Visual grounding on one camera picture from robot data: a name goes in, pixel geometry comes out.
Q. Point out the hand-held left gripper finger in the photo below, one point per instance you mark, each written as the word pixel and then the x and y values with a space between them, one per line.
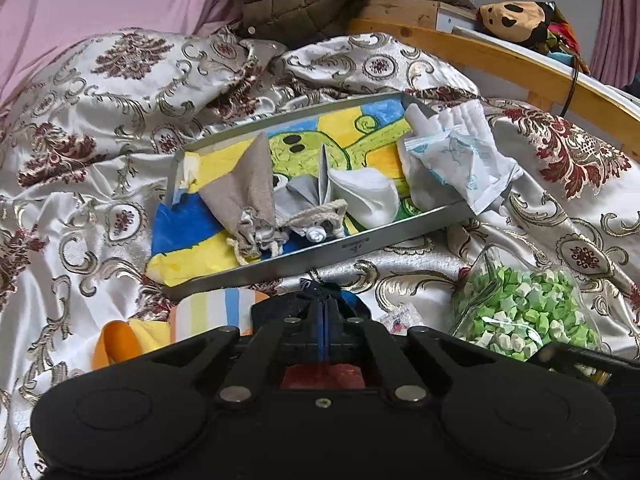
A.
pixel 320 332
pixel 327 332

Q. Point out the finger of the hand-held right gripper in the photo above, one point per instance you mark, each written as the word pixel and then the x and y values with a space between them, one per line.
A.
pixel 575 355

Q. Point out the black cloth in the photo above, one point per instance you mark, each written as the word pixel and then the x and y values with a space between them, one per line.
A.
pixel 340 295

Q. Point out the grey metal tray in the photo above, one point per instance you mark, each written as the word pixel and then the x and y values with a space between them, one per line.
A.
pixel 325 252

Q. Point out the grey cloth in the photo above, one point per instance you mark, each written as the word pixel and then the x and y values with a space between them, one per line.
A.
pixel 300 192

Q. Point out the white cloth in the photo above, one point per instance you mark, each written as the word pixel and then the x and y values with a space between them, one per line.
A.
pixel 365 195

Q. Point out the red lidded container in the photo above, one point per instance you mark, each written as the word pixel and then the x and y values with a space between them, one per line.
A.
pixel 300 377

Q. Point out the bag of green paper stars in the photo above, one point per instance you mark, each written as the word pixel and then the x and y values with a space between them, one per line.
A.
pixel 525 310

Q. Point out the small red printed packet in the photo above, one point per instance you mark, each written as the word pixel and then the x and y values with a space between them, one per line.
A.
pixel 400 322

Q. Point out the striped yellow blue cloth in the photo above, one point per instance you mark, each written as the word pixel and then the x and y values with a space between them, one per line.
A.
pixel 210 312

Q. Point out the blue white plastic packet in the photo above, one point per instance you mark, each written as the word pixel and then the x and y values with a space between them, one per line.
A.
pixel 417 146
pixel 465 165

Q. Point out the white plastic wrapped packet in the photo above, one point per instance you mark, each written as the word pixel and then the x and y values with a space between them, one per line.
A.
pixel 470 120

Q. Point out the floral satin bed cover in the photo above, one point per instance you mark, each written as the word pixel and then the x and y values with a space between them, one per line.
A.
pixel 100 170

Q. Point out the wooden box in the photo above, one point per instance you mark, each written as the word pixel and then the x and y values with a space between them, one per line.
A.
pixel 400 10

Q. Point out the pink curtain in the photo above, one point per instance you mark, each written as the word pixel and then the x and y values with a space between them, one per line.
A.
pixel 620 25

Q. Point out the white box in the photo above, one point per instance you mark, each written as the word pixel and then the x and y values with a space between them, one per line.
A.
pixel 447 20

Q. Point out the black and tan plush toy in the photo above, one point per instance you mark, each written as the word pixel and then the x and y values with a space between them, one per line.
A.
pixel 515 20

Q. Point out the wooden bed rail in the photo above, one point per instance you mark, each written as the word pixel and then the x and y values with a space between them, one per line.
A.
pixel 500 60

